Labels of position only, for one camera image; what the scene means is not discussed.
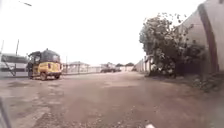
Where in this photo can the dark car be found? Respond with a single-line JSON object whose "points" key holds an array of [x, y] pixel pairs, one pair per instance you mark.
{"points": [[108, 70]]}

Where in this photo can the distant trees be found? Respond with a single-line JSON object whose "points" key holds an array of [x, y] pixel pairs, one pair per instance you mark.
{"points": [[125, 64]]}

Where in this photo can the low fence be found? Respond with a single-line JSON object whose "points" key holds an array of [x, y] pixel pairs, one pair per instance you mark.
{"points": [[81, 69]]}

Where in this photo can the low distant building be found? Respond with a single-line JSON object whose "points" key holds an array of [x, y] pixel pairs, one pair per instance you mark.
{"points": [[78, 64]]}

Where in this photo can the red-brown dirt road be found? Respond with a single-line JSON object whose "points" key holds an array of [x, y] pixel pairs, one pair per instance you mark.
{"points": [[106, 100]]}

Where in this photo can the leafy tree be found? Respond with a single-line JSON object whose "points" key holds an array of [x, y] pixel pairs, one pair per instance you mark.
{"points": [[165, 45]]}

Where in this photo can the yellow three-wheeled vehicle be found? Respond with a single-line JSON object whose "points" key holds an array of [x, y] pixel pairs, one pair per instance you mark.
{"points": [[45, 65]]}

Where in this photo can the robot's own part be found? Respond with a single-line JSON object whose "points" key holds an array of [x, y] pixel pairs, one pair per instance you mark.
{"points": [[150, 126]]}

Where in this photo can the white building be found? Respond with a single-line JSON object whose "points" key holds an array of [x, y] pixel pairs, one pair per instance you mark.
{"points": [[13, 63]]}

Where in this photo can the pale wall with dark pillars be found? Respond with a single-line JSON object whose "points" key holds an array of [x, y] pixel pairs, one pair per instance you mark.
{"points": [[213, 36]]}

